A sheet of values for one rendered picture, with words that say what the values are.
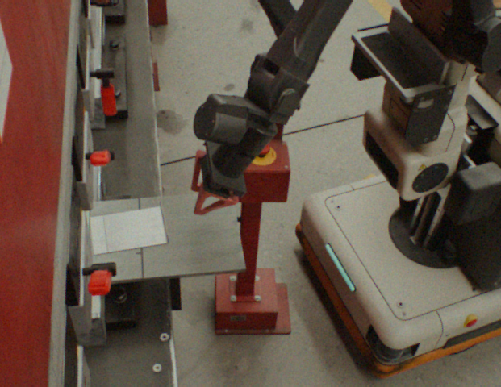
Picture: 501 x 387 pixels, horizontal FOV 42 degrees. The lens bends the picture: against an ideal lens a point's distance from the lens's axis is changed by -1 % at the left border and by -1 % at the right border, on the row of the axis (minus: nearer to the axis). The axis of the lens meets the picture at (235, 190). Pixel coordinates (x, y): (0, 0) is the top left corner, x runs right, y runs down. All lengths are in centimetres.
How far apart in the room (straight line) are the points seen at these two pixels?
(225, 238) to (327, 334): 113
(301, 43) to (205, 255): 40
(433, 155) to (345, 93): 147
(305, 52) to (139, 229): 44
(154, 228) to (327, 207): 110
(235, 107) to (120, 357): 49
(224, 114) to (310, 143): 186
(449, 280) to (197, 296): 83
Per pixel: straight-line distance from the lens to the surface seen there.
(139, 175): 145
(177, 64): 319
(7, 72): 52
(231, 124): 97
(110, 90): 113
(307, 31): 99
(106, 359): 119
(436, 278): 211
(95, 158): 87
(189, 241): 116
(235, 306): 213
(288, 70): 98
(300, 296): 231
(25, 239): 53
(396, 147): 168
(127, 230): 118
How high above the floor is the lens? 192
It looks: 48 degrees down
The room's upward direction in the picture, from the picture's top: 3 degrees clockwise
